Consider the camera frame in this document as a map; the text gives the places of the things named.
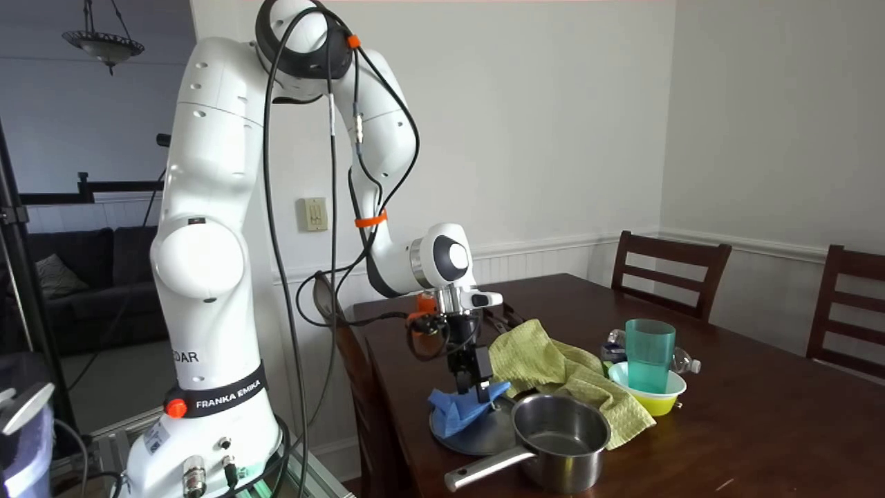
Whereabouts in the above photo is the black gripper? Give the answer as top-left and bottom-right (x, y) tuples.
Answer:
(437, 311), (499, 404)

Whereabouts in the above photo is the yellow-green cloth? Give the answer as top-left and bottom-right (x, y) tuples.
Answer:
(488, 316), (658, 453)

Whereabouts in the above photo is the orange juice bottle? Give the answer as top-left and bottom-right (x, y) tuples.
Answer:
(409, 293), (442, 326)

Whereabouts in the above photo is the brown wooden chair curved back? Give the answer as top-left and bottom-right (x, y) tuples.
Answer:
(311, 268), (409, 498)

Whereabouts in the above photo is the teal plastic cup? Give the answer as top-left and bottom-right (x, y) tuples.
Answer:
(622, 316), (677, 395)

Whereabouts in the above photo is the yellow bowl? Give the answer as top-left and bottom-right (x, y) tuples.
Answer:
(605, 361), (693, 422)

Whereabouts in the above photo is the dark wooden slat-back chair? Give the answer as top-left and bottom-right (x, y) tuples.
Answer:
(805, 240), (885, 384)
(608, 228), (737, 325)

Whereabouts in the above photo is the dark sofa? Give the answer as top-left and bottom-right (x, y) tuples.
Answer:
(20, 224), (173, 361)

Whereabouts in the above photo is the blue and white container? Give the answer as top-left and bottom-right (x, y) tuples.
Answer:
(0, 373), (61, 498)

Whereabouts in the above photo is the black tripod stand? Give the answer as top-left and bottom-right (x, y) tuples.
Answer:
(0, 123), (168, 448)

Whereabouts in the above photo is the hanging ceiling lamp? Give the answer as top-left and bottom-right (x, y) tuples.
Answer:
(61, 0), (149, 77)

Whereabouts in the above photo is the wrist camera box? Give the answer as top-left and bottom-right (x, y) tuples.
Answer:
(470, 287), (509, 314)

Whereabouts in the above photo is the silver pot with long handle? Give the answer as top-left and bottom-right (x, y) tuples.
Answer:
(442, 394), (614, 498)

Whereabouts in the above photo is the wall light switch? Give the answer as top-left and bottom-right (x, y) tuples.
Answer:
(294, 193), (333, 235)

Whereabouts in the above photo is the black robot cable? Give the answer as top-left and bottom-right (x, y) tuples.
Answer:
(258, 0), (427, 498)

